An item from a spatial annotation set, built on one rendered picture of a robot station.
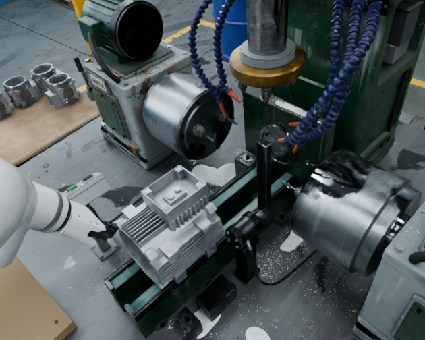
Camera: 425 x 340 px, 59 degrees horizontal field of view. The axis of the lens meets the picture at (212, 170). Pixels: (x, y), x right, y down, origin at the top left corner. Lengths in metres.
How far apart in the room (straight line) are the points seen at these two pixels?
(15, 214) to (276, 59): 0.65
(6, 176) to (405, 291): 0.71
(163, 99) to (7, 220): 0.87
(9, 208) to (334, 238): 0.67
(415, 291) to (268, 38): 0.58
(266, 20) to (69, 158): 1.05
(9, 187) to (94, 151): 1.26
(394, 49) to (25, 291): 1.15
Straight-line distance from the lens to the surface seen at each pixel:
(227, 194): 1.15
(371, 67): 1.02
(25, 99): 3.42
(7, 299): 1.11
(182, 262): 0.91
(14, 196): 0.37
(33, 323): 1.12
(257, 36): 0.87
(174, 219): 0.86
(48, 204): 0.75
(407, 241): 0.79
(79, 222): 0.80
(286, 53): 0.89
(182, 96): 1.14
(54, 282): 1.26
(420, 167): 1.49
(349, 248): 0.86
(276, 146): 1.16
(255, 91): 1.15
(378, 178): 0.88
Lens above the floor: 1.78
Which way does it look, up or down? 44 degrees down
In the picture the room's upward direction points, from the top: 8 degrees counter-clockwise
